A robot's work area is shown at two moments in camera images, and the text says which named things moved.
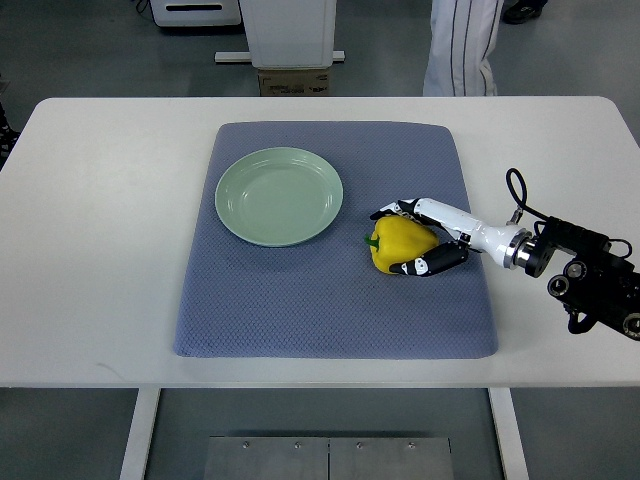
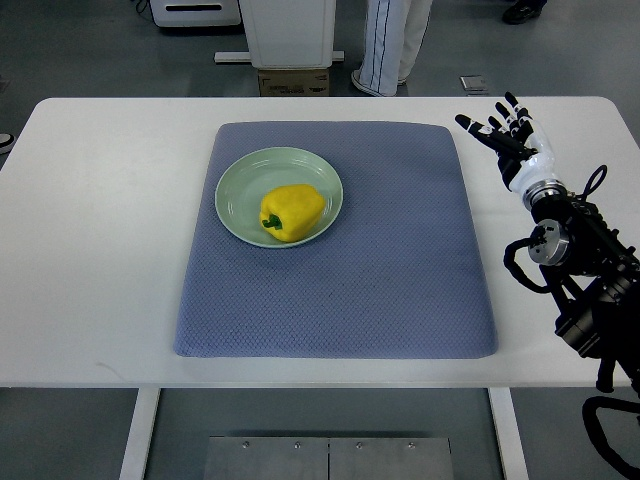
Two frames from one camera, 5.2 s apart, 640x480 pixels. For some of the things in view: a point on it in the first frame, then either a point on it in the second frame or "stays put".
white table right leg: (511, 437) stays put
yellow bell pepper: (397, 240) -> (291, 212)
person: (462, 34) -> (394, 32)
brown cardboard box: (293, 82) stays put
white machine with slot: (196, 13) stays put
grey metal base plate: (265, 458) stays put
